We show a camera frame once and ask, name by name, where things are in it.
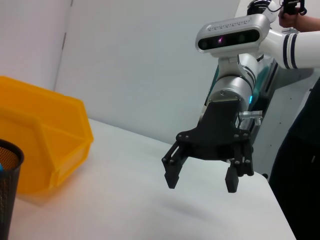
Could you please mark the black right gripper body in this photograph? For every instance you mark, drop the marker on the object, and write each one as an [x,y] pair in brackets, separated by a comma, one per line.
[217,135]

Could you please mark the black mesh pen holder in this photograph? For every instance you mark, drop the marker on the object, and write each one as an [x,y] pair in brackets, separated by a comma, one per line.
[7,190]

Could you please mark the black handheld controller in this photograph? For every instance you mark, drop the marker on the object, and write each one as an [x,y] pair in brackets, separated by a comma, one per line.
[292,6]

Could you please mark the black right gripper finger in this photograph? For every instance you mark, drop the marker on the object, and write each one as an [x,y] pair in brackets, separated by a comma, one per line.
[173,170]
[243,160]

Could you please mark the blue scissors with cover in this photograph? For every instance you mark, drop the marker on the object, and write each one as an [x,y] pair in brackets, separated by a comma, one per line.
[1,167]

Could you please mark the yellow plastic bin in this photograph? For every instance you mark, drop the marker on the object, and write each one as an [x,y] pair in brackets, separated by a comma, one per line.
[37,120]

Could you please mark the person black clothes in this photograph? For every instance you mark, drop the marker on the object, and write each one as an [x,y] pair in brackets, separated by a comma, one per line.
[300,162]

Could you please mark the bare person forearm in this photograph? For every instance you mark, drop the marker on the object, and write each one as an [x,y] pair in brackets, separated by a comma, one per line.
[310,23]

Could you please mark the large green chair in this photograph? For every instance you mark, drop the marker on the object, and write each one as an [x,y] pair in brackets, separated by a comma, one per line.
[263,75]

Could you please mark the bare person hand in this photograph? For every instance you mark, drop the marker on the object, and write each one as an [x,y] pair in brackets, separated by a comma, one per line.
[290,21]

